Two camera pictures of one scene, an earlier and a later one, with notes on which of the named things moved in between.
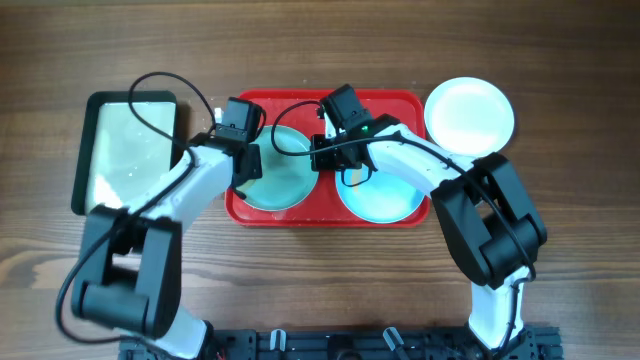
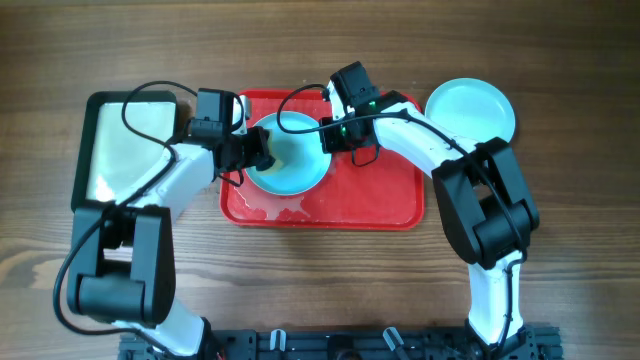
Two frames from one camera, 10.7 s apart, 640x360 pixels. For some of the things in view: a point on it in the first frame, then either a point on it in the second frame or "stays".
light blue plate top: [287, 181] → [471, 108]
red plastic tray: [303, 109] stays
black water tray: [119, 156] stays
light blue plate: [380, 199] → [305, 164]
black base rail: [427, 343] stays
